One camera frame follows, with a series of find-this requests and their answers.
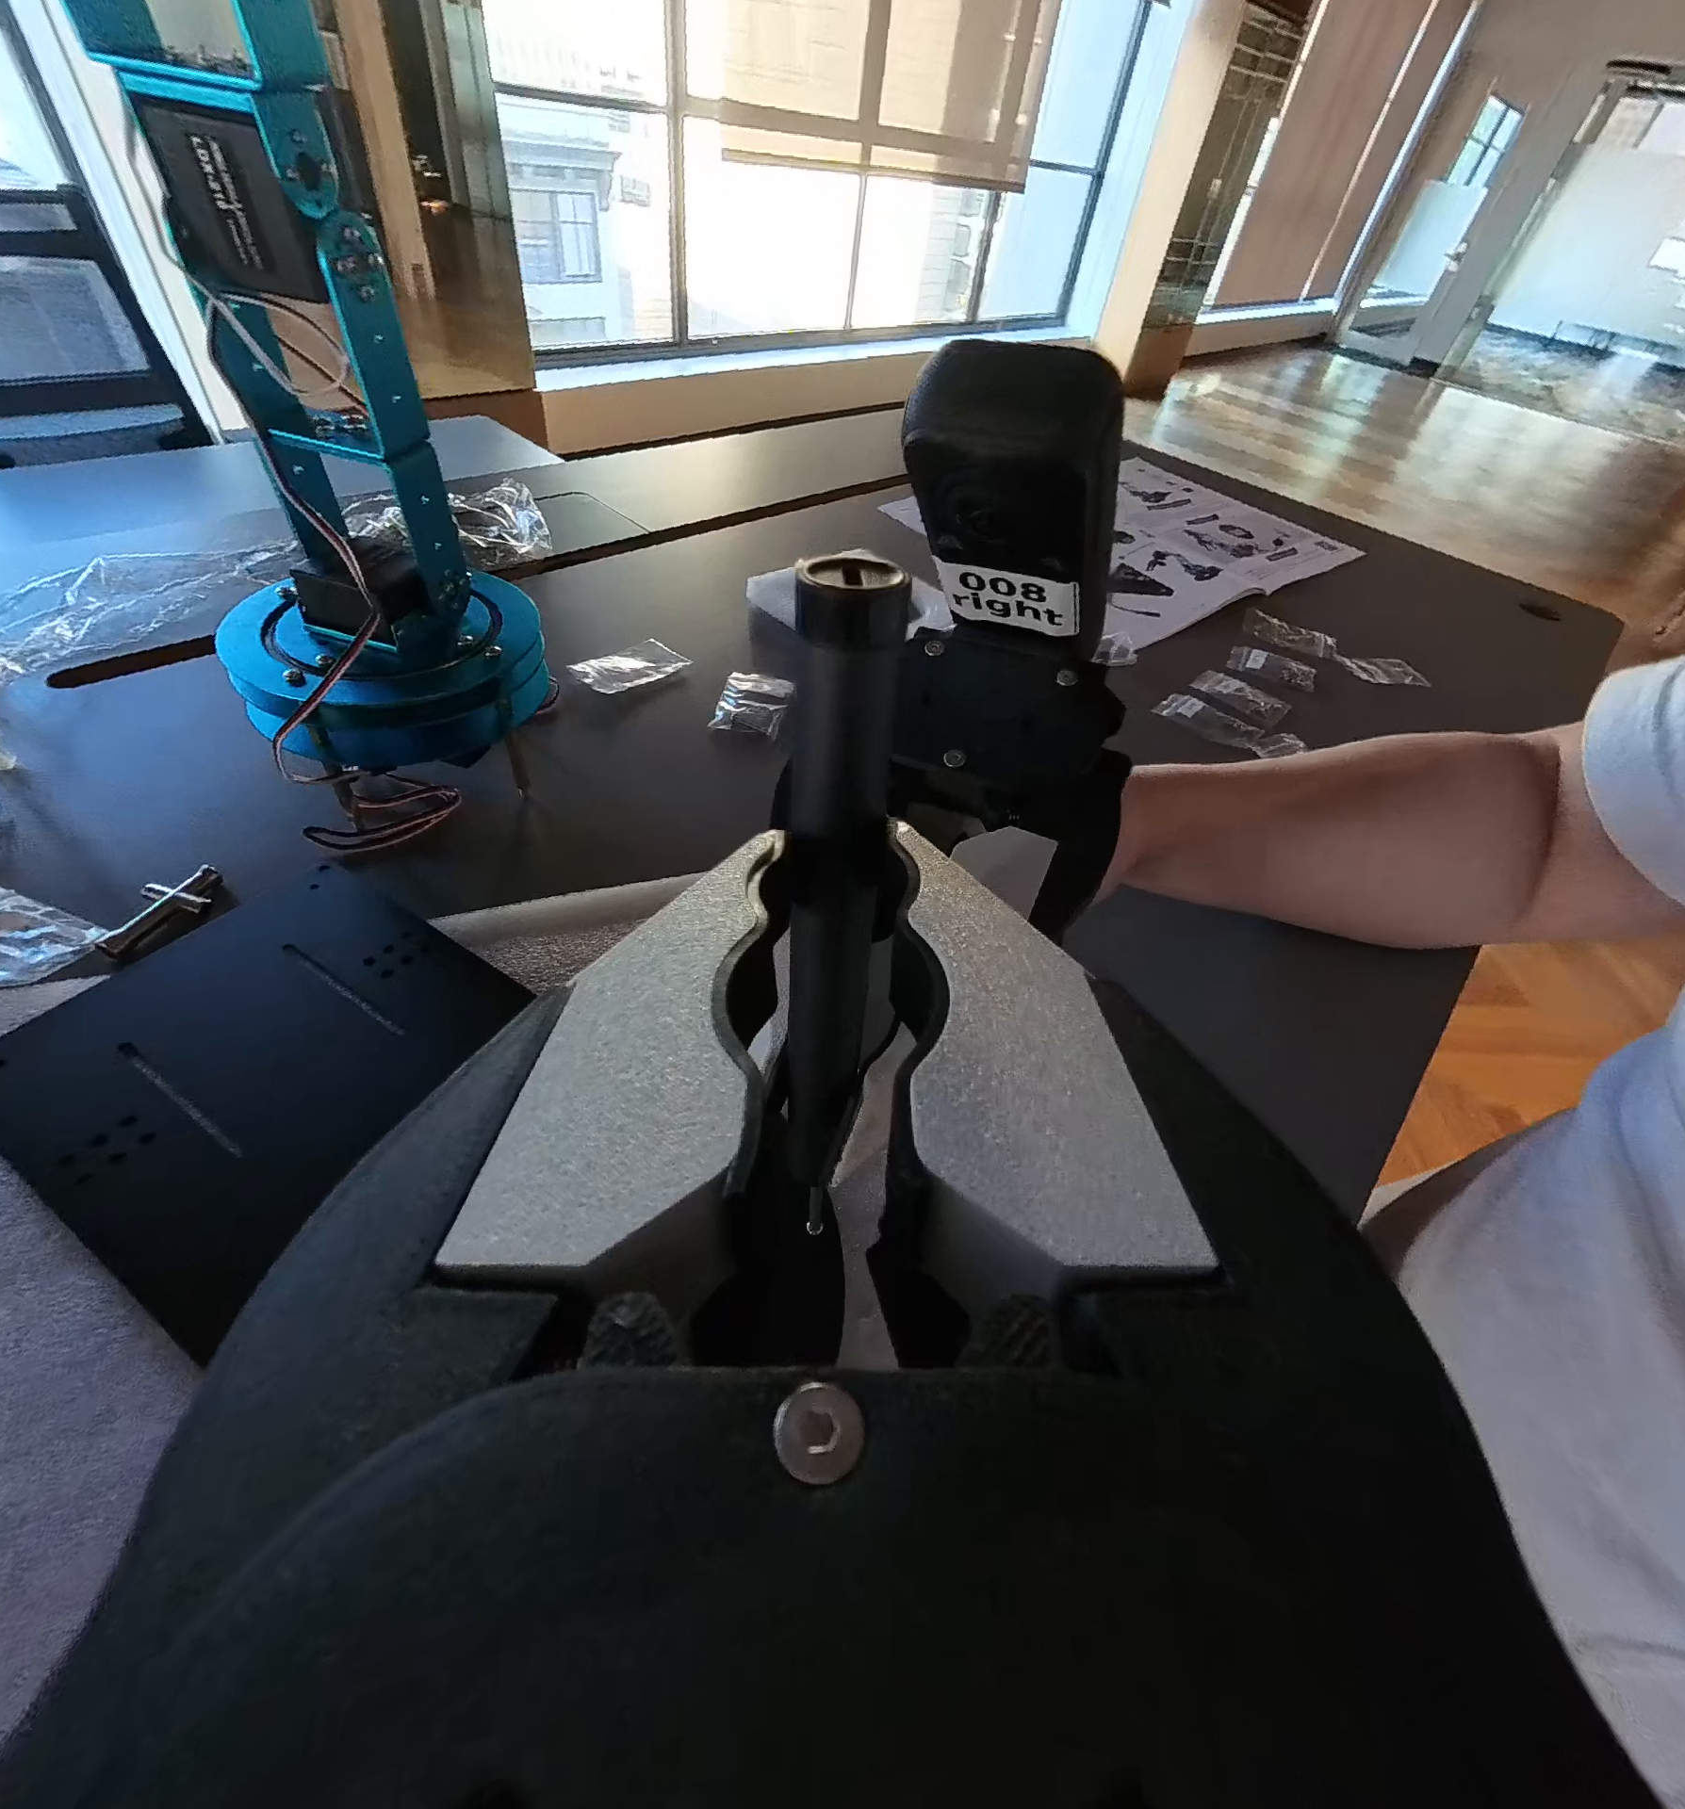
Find silver T-shaped socket wrench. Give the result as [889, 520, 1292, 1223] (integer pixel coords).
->
[96, 867, 230, 961]

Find glass door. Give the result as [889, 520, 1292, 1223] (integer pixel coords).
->
[1329, 57, 1685, 400]

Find black perforated metal plate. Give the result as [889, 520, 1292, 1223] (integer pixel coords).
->
[0, 857, 537, 1366]

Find printed instruction sheet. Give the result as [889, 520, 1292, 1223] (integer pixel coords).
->
[878, 456, 1369, 630]

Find person's right forearm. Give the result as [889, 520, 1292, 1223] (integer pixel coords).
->
[1102, 725, 1685, 950]

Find grey foam mat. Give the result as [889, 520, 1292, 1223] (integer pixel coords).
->
[0, 890, 732, 1809]

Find black screwdriver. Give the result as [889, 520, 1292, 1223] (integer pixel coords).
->
[782, 554, 916, 1239]

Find red brown servo cable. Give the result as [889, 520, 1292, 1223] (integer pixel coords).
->
[275, 677, 466, 856]

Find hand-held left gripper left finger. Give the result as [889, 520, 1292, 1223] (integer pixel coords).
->
[433, 831, 803, 1337]

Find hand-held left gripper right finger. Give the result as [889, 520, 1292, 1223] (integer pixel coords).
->
[878, 822, 1220, 1337]

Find large window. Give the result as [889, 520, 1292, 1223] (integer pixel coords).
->
[481, 0, 1156, 356]

